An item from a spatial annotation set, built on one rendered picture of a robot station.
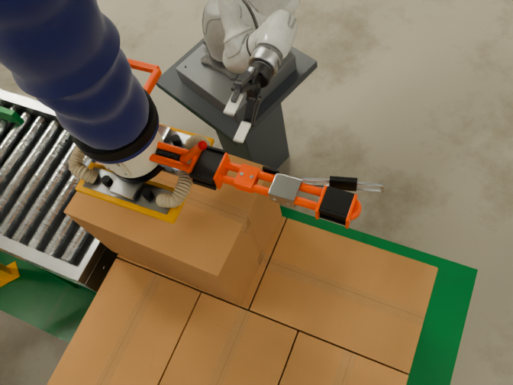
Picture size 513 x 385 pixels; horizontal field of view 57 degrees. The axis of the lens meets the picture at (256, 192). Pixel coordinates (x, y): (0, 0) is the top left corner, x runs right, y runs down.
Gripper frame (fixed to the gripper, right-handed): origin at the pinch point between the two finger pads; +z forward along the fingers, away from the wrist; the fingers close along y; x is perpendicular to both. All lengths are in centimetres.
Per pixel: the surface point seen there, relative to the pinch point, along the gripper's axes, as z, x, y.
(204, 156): 12.2, 3.2, -1.7
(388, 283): 9, -52, 69
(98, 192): 27.1, 35.4, 11.0
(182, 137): 2.7, 18.7, 10.5
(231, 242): 23.7, -3.1, 29.2
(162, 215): 27.5, 13.2, 11.0
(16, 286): 58, 130, 123
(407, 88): -123, -33, 124
